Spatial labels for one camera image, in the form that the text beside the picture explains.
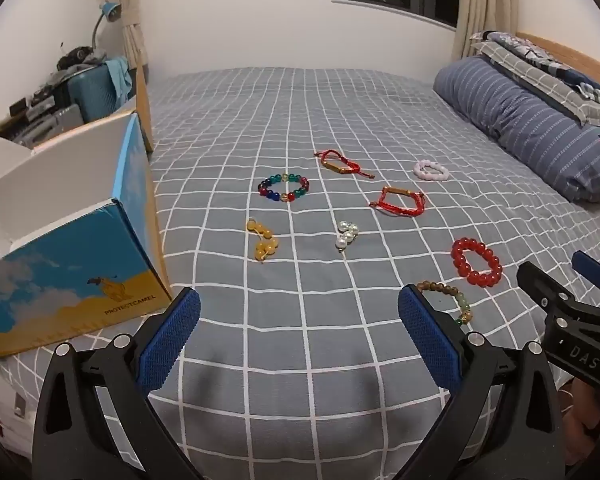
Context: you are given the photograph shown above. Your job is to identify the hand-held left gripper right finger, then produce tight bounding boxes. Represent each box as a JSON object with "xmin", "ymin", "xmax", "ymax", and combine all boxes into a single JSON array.
[{"xmin": 397, "ymin": 284, "xmax": 566, "ymax": 480}]

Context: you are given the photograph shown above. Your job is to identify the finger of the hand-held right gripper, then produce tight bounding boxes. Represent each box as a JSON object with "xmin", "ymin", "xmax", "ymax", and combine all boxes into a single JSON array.
[
  {"xmin": 571, "ymin": 251, "xmax": 600, "ymax": 308},
  {"xmin": 517, "ymin": 261, "xmax": 583, "ymax": 331}
]

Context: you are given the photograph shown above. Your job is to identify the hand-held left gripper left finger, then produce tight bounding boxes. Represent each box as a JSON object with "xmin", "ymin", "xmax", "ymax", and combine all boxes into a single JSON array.
[{"xmin": 32, "ymin": 287, "xmax": 202, "ymax": 480}]

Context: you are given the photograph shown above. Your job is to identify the brown wooden bead bracelet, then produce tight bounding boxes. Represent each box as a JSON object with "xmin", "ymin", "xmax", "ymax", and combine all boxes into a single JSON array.
[{"xmin": 416, "ymin": 281, "xmax": 476, "ymax": 328}]

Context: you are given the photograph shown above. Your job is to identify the red bead bracelet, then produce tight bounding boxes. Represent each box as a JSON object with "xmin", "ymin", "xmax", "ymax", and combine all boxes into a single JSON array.
[{"xmin": 451, "ymin": 239, "xmax": 503, "ymax": 288}]

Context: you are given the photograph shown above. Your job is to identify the blue and yellow cardboard box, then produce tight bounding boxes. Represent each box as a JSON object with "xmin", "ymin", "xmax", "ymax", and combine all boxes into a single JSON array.
[{"xmin": 0, "ymin": 67, "xmax": 174, "ymax": 359}]

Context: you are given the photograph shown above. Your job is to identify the yellow bead bracelet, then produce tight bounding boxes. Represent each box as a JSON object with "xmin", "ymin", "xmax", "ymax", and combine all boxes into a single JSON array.
[{"xmin": 245, "ymin": 217, "xmax": 281, "ymax": 262}]

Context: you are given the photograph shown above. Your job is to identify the white pearl bracelet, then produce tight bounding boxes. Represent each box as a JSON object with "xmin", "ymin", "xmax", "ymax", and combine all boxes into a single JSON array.
[{"xmin": 334, "ymin": 220, "xmax": 360, "ymax": 252}]

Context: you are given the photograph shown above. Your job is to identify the red cord bracelet gold tube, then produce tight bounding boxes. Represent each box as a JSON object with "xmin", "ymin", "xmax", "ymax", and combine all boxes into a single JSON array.
[{"xmin": 369, "ymin": 186, "xmax": 426, "ymax": 220}]

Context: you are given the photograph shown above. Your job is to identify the pink bead bracelet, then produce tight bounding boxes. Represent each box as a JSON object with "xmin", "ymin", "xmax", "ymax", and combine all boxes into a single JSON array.
[{"xmin": 413, "ymin": 160, "xmax": 450, "ymax": 181}]

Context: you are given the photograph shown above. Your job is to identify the multicolour glass bead bracelet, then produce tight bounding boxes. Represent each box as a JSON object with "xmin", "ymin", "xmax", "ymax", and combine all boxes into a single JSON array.
[{"xmin": 258, "ymin": 173, "xmax": 311, "ymax": 204}]

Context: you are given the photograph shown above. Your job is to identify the red cord bracelet with tail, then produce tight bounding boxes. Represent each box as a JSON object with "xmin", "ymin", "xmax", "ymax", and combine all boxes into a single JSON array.
[{"xmin": 314, "ymin": 149, "xmax": 376, "ymax": 180}]

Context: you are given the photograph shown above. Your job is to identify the person's right hand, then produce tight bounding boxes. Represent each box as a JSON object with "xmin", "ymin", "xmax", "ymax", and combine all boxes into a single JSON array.
[{"xmin": 560, "ymin": 377, "xmax": 600, "ymax": 442}]

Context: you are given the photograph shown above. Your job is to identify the blue striped rolled duvet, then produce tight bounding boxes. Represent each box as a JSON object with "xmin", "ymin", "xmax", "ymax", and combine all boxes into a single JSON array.
[{"xmin": 433, "ymin": 56, "xmax": 600, "ymax": 203}]

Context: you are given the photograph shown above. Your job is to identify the grey plaid pillow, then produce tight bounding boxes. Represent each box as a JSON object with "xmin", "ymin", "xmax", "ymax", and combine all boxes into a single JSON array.
[{"xmin": 469, "ymin": 40, "xmax": 600, "ymax": 125}]

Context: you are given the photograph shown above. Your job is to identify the wooden headboard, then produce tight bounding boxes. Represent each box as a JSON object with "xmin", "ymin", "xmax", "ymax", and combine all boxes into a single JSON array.
[{"xmin": 515, "ymin": 32, "xmax": 600, "ymax": 133}]

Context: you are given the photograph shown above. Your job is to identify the navy patterned pillow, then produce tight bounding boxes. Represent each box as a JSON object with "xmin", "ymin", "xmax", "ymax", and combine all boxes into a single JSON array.
[{"xmin": 472, "ymin": 30, "xmax": 600, "ymax": 98}]

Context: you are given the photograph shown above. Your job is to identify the grey checked bed sheet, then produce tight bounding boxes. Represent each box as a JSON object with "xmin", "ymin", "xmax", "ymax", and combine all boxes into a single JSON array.
[{"xmin": 0, "ymin": 66, "xmax": 600, "ymax": 480}]

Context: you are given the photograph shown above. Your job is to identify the pile of desk clutter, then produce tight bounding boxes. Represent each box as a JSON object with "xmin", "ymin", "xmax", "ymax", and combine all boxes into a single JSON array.
[{"xmin": 0, "ymin": 77, "xmax": 87, "ymax": 150}]

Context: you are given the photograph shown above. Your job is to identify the teal suitcase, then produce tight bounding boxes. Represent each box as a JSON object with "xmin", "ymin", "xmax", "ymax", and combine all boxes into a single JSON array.
[{"xmin": 54, "ymin": 62, "xmax": 137, "ymax": 124}]

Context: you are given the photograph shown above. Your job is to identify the light blue cloth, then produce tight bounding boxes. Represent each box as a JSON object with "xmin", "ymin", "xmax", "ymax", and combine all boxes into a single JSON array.
[{"xmin": 105, "ymin": 57, "xmax": 134, "ymax": 102}]

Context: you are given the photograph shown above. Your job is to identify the beige curtain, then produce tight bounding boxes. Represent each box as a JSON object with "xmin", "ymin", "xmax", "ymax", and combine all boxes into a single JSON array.
[
  {"xmin": 120, "ymin": 10, "xmax": 152, "ymax": 86},
  {"xmin": 451, "ymin": 0, "xmax": 522, "ymax": 59}
]

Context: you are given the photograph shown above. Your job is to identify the black headphones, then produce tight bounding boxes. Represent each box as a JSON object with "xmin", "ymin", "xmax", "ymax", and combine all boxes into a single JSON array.
[{"xmin": 56, "ymin": 47, "xmax": 97, "ymax": 71}]

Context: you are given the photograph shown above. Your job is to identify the blue desk lamp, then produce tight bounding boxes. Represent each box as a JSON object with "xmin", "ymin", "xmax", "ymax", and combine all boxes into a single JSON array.
[{"xmin": 90, "ymin": 2, "xmax": 124, "ymax": 54}]

